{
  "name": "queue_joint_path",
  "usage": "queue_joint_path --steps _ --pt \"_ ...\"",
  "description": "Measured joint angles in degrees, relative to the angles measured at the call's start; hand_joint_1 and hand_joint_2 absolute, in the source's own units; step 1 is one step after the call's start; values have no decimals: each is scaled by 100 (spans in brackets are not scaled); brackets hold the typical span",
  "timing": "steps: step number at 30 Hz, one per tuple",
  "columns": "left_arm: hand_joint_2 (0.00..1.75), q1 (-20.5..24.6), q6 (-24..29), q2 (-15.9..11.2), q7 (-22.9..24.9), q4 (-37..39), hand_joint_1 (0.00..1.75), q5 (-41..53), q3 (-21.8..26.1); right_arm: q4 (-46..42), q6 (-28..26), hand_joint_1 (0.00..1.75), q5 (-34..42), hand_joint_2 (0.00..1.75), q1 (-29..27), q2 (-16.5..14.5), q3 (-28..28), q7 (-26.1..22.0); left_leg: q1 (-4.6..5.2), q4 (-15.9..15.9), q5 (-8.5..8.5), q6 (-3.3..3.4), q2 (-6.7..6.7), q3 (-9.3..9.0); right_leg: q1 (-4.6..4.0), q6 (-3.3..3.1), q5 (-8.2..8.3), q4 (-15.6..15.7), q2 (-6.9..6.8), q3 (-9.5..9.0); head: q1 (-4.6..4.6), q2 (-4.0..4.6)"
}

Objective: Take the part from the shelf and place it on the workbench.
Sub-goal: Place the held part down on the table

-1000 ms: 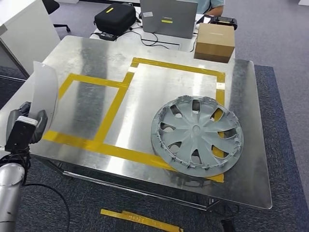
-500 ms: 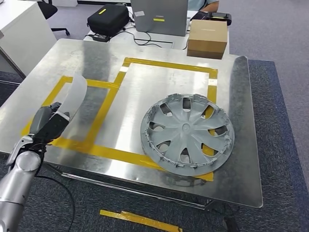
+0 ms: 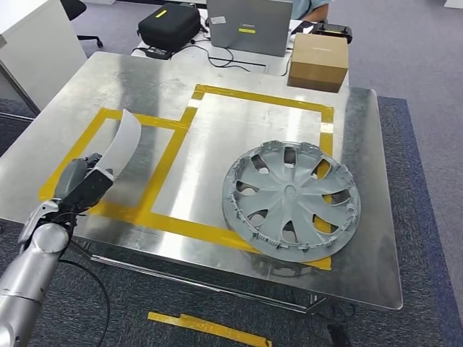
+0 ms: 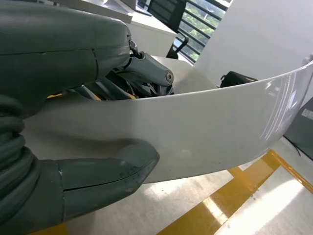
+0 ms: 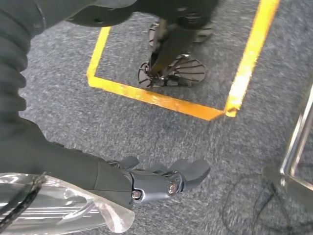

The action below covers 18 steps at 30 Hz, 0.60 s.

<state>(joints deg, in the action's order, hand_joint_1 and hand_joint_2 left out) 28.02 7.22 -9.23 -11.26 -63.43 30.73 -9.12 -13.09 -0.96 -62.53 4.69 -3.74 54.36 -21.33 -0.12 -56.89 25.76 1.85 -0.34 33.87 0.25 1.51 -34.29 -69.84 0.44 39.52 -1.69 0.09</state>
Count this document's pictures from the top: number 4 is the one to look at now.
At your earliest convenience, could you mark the white office desk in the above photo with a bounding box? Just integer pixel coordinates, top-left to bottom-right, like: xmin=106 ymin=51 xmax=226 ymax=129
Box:
xmin=54 ymin=0 xmax=177 ymax=58

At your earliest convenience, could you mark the black office chair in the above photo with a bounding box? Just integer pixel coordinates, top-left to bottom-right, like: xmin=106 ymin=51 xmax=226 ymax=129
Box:
xmin=146 ymin=0 xmax=189 ymax=60

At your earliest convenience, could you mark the black window railing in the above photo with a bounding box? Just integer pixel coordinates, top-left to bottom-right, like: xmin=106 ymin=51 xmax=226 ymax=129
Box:
xmin=137 ymin=0 xmax=233 ymax=64

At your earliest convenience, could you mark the black bag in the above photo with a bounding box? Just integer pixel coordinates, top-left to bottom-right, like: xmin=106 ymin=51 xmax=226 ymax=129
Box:
xmin=219 ymin=70 xmax=258 ymax=89

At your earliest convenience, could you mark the grey equipment case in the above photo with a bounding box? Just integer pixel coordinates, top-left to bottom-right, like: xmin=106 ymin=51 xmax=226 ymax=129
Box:
xmin=284 ymin=97 xmax=313 ymax=162

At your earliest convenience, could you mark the thin black desk cable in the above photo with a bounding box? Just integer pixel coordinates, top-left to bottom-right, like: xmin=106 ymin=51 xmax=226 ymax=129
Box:
xmin=283 ymin=135 xmax=302 ymax=157

